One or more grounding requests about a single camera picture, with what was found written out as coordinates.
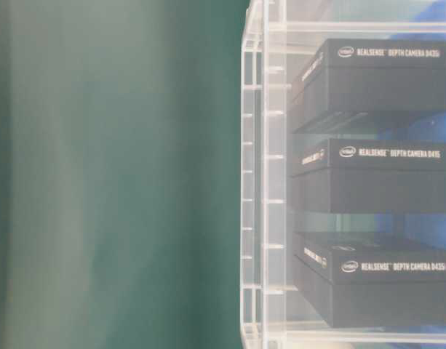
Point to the black RealSense box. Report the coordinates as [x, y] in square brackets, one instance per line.
[367, 86]
[370, 280]
[354, 176]

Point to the clear plastic storage case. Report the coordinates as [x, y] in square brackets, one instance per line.
[279, 37]

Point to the blue liner sheet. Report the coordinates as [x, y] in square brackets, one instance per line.
[427, 228]

